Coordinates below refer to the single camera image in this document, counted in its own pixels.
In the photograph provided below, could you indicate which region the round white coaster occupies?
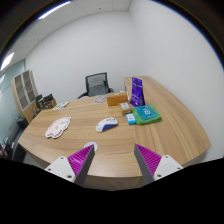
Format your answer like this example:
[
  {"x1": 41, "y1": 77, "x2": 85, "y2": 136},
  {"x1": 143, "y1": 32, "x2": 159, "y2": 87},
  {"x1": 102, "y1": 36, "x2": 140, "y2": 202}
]
[{"x1": 84, "y1": 141, "x2": 98, "y2": 152}]

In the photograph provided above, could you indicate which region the small tan cardboard box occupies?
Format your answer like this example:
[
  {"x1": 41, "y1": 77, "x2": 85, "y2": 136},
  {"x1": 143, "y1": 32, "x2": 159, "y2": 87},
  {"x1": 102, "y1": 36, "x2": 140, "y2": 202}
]
[{"x1": 119, "y1": 102, "x2": 132, "y2": 114}]

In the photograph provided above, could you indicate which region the purple standing sign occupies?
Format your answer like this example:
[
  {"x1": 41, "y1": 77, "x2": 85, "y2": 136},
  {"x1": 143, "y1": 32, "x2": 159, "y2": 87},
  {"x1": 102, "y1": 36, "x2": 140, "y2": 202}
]
[{"x1": 130, "y1": 77, "x2": 145, "y2": 107}]

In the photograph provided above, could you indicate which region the wooden shelf cabinet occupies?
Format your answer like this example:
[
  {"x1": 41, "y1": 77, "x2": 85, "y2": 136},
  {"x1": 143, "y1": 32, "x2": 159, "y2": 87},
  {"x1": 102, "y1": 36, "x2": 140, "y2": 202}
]
[{"x1": 11, "y1": 70, "x2": 38, "y2": 122}]

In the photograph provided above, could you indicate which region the black mesh office chair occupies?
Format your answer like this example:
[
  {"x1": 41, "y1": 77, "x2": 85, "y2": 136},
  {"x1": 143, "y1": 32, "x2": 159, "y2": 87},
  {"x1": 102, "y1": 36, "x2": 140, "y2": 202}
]
[{"x1": 79, "y1": 72, "x2": 114, "y2": 98}]

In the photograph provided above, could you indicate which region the small blue box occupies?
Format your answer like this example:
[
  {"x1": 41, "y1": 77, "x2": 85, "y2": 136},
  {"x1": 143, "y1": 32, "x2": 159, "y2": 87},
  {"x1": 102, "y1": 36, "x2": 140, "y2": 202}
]
[{"x1": 126, "y1": 114, "x2": 136, "y2": 125}]

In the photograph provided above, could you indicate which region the white and blue computer mouse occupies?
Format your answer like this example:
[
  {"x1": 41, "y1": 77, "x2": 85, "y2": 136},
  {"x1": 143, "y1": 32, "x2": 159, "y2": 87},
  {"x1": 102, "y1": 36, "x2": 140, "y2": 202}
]
[{"x1": 96, "y1": 118, "x2": 118, "y2": 133}]

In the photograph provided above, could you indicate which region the dark clutter on side desk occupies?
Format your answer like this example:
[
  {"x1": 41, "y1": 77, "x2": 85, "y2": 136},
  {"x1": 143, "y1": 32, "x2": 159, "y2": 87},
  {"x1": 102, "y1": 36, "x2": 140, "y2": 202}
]
[{"x1": 36, "y1": 94, "x2": 56, "y2": 110}]

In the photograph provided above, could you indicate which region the green folded cloth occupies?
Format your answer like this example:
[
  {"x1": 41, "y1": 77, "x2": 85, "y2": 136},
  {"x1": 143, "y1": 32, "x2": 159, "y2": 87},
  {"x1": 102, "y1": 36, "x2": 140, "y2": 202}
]
[{"x1": 132, "y1": 105, "x2": 162, "y2": 125}]

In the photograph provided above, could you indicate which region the white card with print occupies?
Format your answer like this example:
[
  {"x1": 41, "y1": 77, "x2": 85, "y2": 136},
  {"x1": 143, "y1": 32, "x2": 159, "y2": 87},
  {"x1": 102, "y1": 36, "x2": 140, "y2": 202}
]
[{"x1": 53, "y1": 101, "x2": 70, "y2": 110}]

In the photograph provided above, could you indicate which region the teal booklet on cloth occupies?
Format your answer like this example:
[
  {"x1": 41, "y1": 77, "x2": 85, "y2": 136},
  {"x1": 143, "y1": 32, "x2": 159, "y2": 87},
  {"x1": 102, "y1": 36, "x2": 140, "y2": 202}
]
[{"x1": 135, "y1": 105, "x2": 157, "y2": 120}]

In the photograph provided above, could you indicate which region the large brown cardboard box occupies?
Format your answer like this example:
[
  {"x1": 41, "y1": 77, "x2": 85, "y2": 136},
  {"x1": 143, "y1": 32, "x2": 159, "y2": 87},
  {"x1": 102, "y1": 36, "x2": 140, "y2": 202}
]
[{"x1": 106, "y1": 92, "x2": 128, "y2": 106}]

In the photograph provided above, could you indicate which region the grey pad on table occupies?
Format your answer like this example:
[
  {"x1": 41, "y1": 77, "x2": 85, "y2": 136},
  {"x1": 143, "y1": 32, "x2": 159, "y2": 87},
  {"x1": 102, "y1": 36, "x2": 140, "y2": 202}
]
[{"x1": 93, "y1": 95, "x2": 107, "y2": 103}]

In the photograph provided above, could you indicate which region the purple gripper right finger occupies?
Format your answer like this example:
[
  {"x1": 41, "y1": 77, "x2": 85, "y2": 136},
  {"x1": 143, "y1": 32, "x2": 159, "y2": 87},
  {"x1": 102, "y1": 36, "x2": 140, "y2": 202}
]
[{"x1": 134, "y1": 144, "x2": 182, "y2": 184}]

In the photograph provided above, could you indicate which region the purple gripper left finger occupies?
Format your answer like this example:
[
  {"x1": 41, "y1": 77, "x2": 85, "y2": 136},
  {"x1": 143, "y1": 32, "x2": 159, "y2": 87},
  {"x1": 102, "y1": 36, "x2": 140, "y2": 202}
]
[{"x1": 46, "y1": 146, "x2": 95, "y2": 186}]

